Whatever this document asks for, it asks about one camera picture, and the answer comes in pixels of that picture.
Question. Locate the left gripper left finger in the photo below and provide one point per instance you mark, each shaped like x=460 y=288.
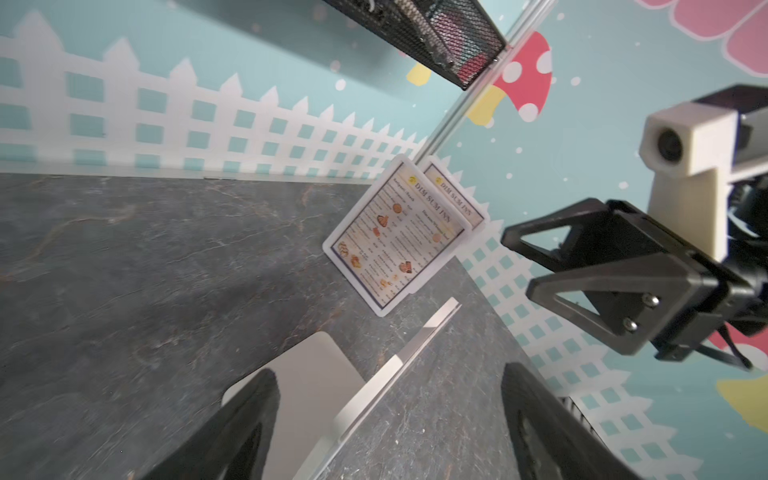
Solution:
x=234 y=443

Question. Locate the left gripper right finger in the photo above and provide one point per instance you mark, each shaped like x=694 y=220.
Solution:
x=548 y=441

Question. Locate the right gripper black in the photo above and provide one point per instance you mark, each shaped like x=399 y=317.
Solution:
x=638 y=283

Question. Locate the white menu stand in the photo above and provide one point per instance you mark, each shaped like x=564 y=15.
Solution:
x=396 y=237
x=324 y=399

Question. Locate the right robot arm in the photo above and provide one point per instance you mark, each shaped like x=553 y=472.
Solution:
x=623 y=278

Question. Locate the black mesh wall basket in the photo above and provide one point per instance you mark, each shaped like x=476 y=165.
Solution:
x=457 y=40

